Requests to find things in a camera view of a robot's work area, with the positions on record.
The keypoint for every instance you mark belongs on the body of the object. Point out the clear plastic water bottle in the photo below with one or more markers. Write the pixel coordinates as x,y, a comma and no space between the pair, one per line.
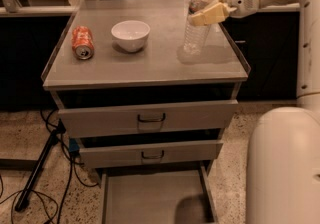
195,36

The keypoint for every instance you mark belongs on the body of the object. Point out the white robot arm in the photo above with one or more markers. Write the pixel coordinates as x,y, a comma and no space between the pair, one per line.
283,162

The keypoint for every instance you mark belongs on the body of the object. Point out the grey middle drawer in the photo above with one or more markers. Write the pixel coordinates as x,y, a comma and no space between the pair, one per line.
130,155

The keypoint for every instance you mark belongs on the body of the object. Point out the black middle drawer handle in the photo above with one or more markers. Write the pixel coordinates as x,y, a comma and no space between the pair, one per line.
152,157

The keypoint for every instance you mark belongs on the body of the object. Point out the grey drawer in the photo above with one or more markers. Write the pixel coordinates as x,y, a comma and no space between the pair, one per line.
167,197
122,120
130,155

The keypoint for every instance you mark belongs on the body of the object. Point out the orange soda can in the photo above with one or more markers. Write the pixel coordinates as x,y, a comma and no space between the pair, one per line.
82,43

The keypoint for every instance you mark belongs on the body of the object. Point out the grey bottom drawer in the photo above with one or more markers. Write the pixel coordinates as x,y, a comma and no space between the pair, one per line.
167,197

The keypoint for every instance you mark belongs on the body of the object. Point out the white ceramic bowl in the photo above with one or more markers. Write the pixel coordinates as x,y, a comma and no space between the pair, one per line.
131,35

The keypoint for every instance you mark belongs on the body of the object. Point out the grey top drawer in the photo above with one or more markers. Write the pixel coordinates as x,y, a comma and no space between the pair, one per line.
122,120

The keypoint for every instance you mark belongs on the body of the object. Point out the black tripod leg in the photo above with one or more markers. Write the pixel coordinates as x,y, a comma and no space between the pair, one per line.
52,140

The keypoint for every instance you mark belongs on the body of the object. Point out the black top drawer handle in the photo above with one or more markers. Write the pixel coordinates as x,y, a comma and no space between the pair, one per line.
151,118

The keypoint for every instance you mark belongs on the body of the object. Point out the black drawer handle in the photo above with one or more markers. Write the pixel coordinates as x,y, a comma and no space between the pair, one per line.
151,118
152,157

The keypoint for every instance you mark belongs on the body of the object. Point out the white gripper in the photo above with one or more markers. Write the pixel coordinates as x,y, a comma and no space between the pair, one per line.
220,11

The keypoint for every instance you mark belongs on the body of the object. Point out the grey drawer cabinet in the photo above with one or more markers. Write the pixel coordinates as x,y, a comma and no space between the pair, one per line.
159,73

